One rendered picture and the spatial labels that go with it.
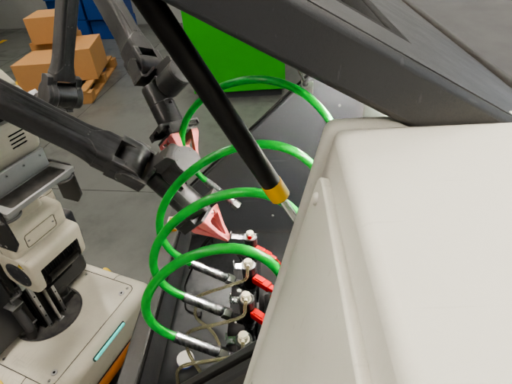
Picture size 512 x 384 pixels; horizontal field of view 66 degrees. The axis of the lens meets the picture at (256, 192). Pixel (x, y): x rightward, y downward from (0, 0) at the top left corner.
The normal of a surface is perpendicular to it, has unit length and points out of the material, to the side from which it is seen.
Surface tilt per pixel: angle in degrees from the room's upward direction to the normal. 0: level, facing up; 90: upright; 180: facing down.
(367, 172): 0
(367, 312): 76
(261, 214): 90
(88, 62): 90
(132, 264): 0
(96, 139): 45
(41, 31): 90
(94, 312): 0
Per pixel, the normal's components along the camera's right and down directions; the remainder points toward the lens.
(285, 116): -0.03, 0.60
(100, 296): -0.07, -0.80
